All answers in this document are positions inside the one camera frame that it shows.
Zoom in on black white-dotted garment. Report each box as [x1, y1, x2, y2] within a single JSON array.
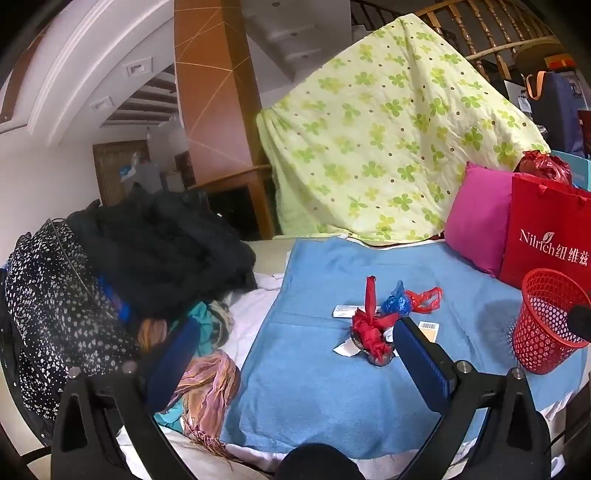
[[2, 217, 139, 446]]

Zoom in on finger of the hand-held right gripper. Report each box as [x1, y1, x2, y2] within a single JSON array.
[[567, 305, 591, 343]]

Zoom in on round wooden table top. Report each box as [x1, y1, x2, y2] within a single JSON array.
[[466, 36, 571, 65]]

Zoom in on pink pillow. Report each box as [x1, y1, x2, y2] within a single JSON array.
[[444, 161, 514, 278]]

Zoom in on teal cloth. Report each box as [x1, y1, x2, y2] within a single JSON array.
[[154, 302, 222, 433]]

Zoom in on beige sofa cushion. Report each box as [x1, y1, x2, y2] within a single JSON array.
[[244, 237, 296, 278]]

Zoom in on light blue cardboard box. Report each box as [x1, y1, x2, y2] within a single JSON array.
[[551, 148, 591, 190]]

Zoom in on red mesh plastic basket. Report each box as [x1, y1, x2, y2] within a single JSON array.
[[512, 268, 591, 376]]

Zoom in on knotted red plastic bag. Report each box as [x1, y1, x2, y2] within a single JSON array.
[[403, 286, 444, 315]]

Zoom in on brown wooden door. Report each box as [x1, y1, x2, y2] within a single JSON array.
[[92, 140, 153, 207]]

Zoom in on red paper shopping bag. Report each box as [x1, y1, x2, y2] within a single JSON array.
[[499, 173, 591, 291]]

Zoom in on red orange snack wrapper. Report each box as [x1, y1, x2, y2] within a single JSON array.
[[349, 276, 399, 366]]

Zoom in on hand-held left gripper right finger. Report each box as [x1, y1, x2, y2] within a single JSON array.
[[392, 316, 553, 480]]

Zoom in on orange wooden column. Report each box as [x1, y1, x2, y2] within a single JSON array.
[[173, 0, 259, 188]]

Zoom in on brown patterned scarf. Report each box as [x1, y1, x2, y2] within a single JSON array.
[[210, 300, 235, 349]]

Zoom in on white long carton box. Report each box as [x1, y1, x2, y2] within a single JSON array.
[[333, 305, 384, 318]]

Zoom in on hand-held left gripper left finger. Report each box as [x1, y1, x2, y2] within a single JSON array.
[[50, 316, 202, 480]]

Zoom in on pink orange fringed scarf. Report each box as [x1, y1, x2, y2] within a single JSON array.
[[173, 349, 242, 455]]

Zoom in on green clover print quilt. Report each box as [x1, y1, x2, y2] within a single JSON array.
[[256, 14, 551, 245]]

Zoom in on white bedsheet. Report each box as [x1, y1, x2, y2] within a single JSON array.
[[115, 270, 575, 480]]

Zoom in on navy tote bag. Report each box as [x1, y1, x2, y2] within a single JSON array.
[[522, 70, 585, 155]]

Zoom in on wooden stair railing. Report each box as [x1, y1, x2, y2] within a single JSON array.
[[351, 0, 559, 88]]

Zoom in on blue towel blanket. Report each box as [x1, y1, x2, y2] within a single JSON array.
[[221, 236, 587, 460]]

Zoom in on person's black trouser leg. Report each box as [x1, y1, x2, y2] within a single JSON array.
[[276, 442, 366, 480]]

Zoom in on crumpled red plastic sack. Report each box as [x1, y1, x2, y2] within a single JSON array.
[[513, 150, 573, 186]]

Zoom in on blue plastic bag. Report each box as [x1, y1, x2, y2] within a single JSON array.
[[379, 280, 413, 317]]

